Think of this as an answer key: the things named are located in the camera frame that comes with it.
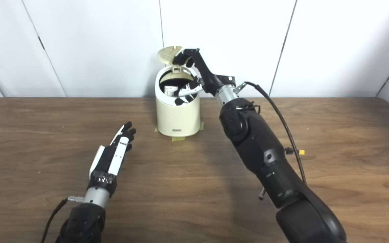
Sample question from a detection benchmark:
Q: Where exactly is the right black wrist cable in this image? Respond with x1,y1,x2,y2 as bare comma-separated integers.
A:
234,81,307,184

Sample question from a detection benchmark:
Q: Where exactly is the cream-colored round bin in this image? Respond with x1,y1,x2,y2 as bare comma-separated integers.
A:
155,65,201,137

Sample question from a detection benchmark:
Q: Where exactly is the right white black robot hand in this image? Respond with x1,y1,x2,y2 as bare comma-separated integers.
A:
173,48,236,106

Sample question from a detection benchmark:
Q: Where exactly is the cream round bin lid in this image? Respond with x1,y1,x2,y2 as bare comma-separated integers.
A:
157,46,184,73

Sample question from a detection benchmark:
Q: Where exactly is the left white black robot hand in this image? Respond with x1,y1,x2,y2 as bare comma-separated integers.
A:
88,121,136,198

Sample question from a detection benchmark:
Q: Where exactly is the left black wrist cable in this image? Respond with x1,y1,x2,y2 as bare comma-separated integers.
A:
41,196,84,243

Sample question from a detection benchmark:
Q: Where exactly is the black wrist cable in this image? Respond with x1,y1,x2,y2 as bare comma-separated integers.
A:
234,81,307,184
41,196,84,243

